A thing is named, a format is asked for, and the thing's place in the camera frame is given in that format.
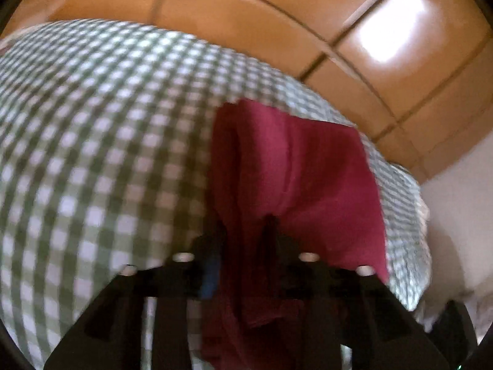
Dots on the green white checked blanket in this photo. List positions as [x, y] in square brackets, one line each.
[96, 142]

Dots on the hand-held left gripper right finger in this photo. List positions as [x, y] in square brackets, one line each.
[278, 262]

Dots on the wooden panelled headboard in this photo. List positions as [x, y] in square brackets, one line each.
[250, 11]

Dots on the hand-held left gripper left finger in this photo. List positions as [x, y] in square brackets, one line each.
[210, 277]

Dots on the red cloth garment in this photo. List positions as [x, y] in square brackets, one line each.
[300, 169]

